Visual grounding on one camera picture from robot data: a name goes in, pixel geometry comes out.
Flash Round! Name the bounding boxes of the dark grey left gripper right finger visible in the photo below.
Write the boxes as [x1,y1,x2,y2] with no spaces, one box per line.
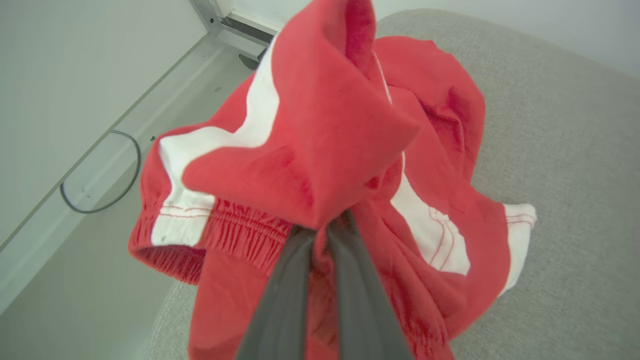
[325,210,416,360]

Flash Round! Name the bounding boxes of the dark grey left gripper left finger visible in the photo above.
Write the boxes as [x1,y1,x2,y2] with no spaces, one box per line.
[235,225,318,360]

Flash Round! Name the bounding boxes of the red Bulls shorts white stripes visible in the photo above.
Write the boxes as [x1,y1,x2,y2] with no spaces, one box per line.
[127,0,538,360]

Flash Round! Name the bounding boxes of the black cable loop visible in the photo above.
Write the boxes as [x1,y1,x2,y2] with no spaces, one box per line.
[59,129,142,215]

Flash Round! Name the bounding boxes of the silver metal frame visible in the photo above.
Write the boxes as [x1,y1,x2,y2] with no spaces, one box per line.
[190,0,281,63]

